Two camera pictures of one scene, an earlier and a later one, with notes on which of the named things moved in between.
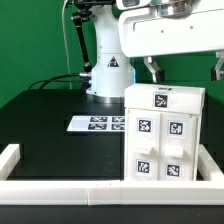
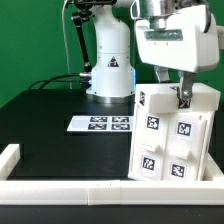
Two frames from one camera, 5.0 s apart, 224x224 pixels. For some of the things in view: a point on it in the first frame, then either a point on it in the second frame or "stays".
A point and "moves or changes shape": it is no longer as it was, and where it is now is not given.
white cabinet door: [143, 145] moves or changes shape
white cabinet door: [177, 145] moves or changes shape
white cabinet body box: [197, 143] to [170, 146]
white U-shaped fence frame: [208, 189] stays
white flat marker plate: [97, 123] stays
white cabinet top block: [164, 98] moves or changes shape
